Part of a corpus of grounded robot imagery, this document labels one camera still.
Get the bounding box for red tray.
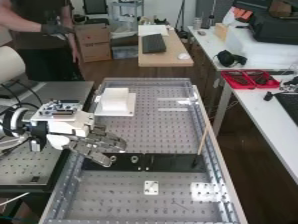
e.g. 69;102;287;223
219;70;256;90
244;69;282;89

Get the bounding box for long white desk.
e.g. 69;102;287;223
186;25;298;74

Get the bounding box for clear plastic bin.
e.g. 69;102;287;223
110;44;139;61

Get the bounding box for person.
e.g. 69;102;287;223
0;0;85;83

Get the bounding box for clear box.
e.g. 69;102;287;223
38;77;248;224

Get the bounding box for dark grey keyboard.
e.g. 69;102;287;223
141;32;167;55

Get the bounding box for black headphones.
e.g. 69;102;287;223
215;49;248;67

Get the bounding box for black cable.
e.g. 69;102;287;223
0;78;45;111

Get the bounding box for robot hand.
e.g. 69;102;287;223
29;99;127;168

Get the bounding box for black case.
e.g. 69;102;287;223
246;9;298;46

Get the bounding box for small white square plate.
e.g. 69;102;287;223
142;180;161;195

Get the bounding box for metal shelf rack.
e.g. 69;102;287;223
109;0;146;33

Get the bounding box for black keyboard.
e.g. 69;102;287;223
274;92;298;127

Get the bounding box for black plate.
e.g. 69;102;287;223
81;152;207;173

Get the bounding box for wooden desk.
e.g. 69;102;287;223
137;24;195;69

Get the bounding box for white cable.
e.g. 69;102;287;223
0;192;30;205

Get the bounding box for small white box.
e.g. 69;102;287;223
93;86;138;118

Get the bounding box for thin stick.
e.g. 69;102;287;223
195;114;210;158

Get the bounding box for cardboard box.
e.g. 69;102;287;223
73;22;113;64

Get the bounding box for small black object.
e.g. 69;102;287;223
262;91;275;102

